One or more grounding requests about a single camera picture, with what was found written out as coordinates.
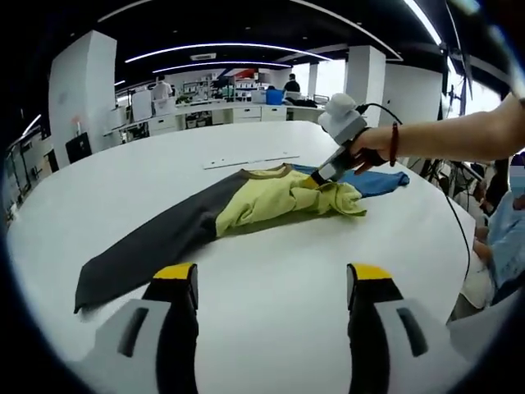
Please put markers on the person's right hand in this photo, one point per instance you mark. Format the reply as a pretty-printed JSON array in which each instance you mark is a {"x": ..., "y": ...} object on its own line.
[{"x": 375, "y": 143}]

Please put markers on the black square panel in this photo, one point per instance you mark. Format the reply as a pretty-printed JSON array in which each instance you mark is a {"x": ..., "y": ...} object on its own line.
[{"x": 78, "y": 147}]

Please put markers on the white counter with drawers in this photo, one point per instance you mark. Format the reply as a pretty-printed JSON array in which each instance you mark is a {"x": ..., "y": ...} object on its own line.
[{"x": 246, "y": 114}]

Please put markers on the long curved ceiling light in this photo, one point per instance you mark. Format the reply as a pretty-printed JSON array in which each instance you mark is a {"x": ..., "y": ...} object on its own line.
[{"x": 229, "y": 43}]

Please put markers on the short curved ceiling light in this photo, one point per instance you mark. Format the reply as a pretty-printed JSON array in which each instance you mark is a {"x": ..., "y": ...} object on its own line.
[{"x": 229, "y": 62}]

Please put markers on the white cabinet box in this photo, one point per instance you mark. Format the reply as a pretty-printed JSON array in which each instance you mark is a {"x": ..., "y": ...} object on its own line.
[{"x": 142, "y": 106}]

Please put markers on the dark clothes pile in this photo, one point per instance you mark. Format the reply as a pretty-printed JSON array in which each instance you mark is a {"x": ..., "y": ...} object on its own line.
[{"x": 305, "y": 102}]

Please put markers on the white flat table strip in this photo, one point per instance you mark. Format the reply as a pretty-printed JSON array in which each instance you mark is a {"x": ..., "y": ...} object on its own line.
[{"x": 246, "y": 162}]

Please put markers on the yellow grey blue garment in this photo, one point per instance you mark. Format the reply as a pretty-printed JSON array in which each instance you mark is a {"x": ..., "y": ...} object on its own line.
[{"x": 262, "y": 197}]

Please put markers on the black camera rig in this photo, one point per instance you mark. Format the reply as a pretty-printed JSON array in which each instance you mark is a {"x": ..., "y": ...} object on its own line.
[{"x": 459, "y": 82}]

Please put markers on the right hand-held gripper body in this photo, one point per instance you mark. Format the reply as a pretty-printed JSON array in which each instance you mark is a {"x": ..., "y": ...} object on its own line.
[{"x": 344, "y": 123}]

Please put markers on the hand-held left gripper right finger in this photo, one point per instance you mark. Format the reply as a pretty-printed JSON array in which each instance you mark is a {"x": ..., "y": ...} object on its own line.
[{"x": 393, "y": 336}]

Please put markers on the wall shelf with boxes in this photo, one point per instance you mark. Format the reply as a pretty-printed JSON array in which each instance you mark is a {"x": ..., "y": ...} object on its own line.
[{"x": 205, "y": 88}]

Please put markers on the bright straight ceiling light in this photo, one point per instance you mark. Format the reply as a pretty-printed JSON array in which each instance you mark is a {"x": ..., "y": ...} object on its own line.
[{"x": 422, "y": 19}]

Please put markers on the white perforated chair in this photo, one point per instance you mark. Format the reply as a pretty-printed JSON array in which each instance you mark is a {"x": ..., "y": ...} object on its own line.
[{"x": 471, "y": 287}]

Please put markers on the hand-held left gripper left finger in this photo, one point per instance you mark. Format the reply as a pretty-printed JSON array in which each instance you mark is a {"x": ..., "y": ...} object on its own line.
[{"x": 139, "y": 336}]

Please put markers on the black metal rack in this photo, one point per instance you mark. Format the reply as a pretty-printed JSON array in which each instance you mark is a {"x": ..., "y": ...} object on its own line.
[{"x": 24, "y": 176}]

